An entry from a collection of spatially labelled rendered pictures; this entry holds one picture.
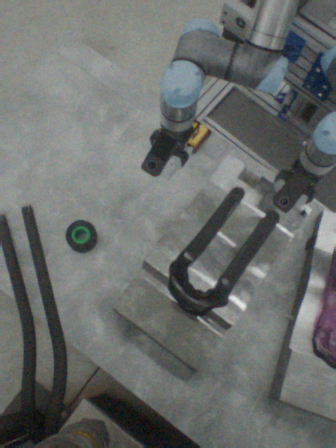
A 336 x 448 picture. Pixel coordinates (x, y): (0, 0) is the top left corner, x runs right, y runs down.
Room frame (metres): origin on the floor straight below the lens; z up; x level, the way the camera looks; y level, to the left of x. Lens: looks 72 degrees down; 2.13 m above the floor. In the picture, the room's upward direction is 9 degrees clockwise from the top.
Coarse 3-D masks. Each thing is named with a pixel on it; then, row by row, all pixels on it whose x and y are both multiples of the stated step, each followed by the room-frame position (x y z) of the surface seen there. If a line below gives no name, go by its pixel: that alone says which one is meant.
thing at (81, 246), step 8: (72, 224) 0.36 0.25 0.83; (80, 224) 0.36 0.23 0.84; (88, 224) 0.36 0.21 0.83; (72, 232) 0.33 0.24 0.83; (80, 232) 0.34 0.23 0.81; (88, 232) 0.34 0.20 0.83; (72, 240) 0.31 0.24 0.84; (80, 240) 0.32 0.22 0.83; (88, 240) 0.32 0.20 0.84; (96, 240) 0.33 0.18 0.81; (72, 248) 0.29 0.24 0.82; (80, 248) 0.30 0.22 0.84; (88, 248) 0.30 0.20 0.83
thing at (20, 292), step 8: (0, 216) 0.35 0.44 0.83; (0, 224) 0.32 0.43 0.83; (0, 232) 0.30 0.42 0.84; (8, 232) 0.31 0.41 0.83; (0, 240) 0.28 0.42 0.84; (8, 240) 0.29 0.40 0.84; (8, 248) 0.26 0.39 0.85; (8, 256) 0.24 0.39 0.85; (16, 256) 0.25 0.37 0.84; (8, 264) 0.22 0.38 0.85; (16, 264) 0.23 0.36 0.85; (8, 272) 0.20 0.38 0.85; (16, 272) 0.20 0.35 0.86; (16, 280) 0.18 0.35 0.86; (16, 288) 0.17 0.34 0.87; (24, 288) 0.17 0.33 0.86; (16, 296) 0.15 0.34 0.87; (24, 296) 0.15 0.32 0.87; (24, 304) 0.13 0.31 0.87
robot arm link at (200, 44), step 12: (192, 24) 0.67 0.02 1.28; (204, 24) 0.67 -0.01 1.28; (180, 36) 0.65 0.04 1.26; (192, 36) 0.64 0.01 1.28; (204, 36) 0.65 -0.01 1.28; (216, 36) 0.66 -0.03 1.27; (180, 48) 0.62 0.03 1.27; (192, 48) 0.62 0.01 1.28; (204, 48) 0.62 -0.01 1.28; (216, 48) 0.62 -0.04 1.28; (228, 48) 0.63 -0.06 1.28; (180, 60) 0.59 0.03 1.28; (192, 60) 0.59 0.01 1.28; (204, 60) 0.60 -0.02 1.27; (216, 60) 0.60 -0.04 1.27; (228, 60) 0.61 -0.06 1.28; (204, 72) 0.58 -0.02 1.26; (216, 72) 0.59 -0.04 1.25
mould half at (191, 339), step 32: (224, 160) 0.58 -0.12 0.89; (224, 192) 0.49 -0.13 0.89; (256, 192) 0.50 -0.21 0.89; (192, 224) 0.39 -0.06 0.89; (256, 224) 0.42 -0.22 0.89; (288, 224) 0.43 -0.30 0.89; (160, 256) 0.28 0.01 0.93; (224, 256) 0.32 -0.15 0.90; (256, 256) 0.34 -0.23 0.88; (128, 288) 0.21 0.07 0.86; (160, 288) 0.22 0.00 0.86; (256, 288) 0.25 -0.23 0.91; (128, 320) 0.14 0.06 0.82; (160, 320) 0.14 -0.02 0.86; (192, 320) 0.16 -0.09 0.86; (224, 320) 0.16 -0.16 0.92; (192, 352) 0.08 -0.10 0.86
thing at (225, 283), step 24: (240, 192) 0.50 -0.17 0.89; (216, 216) 0.42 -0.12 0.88; (264, 216) 0.44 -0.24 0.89; (192, 240) 0.34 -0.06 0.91; (264, 240) 0.38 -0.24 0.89; (192, 264) 0.28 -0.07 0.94; (240, 264) 0.31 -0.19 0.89; (168, 288) 0.22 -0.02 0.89; (192, 288) 0.22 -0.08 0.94; (216, 288) 0.23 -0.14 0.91; (192, 312) 0.17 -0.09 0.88
